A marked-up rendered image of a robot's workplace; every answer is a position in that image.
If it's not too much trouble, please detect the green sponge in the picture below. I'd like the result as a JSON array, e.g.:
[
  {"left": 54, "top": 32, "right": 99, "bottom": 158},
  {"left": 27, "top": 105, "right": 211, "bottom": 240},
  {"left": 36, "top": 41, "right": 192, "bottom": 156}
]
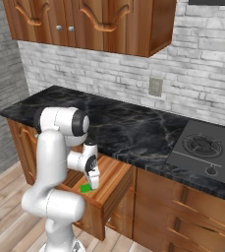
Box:
[{"left": 80, "top": 183, "right": 93, "bottom": 194}]

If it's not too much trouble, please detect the dark extractor hood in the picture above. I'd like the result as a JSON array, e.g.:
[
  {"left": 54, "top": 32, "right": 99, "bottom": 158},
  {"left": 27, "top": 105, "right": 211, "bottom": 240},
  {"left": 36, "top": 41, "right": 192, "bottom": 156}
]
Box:
[{"left": 188, "top": 0, "right": 225, "bottom": 7}]

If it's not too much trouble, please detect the grey wall socket plate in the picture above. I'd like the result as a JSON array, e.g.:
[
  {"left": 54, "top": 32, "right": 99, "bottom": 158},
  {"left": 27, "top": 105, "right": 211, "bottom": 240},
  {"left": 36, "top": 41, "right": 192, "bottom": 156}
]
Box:
[{"left": 148, "top": 77, "right": 164, "bottom": 97}]

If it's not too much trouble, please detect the wooden base cupboard door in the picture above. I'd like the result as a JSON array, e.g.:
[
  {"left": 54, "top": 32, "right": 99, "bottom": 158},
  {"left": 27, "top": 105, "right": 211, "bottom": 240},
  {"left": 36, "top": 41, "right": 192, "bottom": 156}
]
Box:
[{"left": 7, "top": 118, "right": 41, "bottom": 187}]

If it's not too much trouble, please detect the open wooden drawer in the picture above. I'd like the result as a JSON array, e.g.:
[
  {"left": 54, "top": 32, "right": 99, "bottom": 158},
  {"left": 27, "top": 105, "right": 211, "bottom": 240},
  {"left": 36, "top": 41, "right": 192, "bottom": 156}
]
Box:
[{"left": 56, "top": 153, "right": 135, "bottom": 242}]

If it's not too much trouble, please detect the wooden bar handle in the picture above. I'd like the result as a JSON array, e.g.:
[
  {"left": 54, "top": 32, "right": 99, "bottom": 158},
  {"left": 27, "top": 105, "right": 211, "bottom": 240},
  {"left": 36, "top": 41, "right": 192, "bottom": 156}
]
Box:
[
  {"left": 167, "top": 221, "right": 225, "bottom": 252},
  {"left": 170, "top": 199, "right": 225, "bottom": 230}
]

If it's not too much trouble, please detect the wooden base cupboard front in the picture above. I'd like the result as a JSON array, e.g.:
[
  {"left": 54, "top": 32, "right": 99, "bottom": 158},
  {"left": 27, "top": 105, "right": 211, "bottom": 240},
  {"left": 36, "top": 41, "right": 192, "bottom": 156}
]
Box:
[{"left": 132, "top": 166, "right": 225, "bottom": 252}]

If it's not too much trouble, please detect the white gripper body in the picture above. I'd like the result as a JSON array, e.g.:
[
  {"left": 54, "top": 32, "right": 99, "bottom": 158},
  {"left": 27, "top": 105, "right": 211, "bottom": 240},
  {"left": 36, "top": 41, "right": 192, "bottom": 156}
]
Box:
[{"left": 85, "top": 166, "right": 101, "bottom": 191}]

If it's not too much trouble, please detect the wooden wall cupboard carcass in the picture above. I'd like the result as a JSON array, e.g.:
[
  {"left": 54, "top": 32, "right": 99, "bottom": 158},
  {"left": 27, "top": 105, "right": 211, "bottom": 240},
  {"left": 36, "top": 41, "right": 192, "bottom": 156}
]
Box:
[{"left": 146, "top": 0, "right": 178, "bottom": 58}]

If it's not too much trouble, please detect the dark grey gas hob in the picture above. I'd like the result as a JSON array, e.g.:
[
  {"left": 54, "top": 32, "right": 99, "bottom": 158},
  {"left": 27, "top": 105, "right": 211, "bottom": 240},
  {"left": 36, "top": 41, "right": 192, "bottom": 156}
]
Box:
[{"left": 165, "top": 118, "right": 225, "bottom": 189}]

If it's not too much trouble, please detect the wooden drawer front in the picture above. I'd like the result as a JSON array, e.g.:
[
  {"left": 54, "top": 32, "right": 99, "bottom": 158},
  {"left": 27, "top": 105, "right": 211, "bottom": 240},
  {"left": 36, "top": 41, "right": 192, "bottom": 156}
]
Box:
[{"left": 105, "top": 187, "right": 137, "bottom": 240}]

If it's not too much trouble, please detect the wooden wall cupboard door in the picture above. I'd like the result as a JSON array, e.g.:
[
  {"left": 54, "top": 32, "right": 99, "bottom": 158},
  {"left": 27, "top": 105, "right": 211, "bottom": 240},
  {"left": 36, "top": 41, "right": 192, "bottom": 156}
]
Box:
[
  {"left": 72, "top": 0, "right": 152, "bottom": 57},
  {"left": 2, "top": 0, "right": 77, "bottom": 47}
]

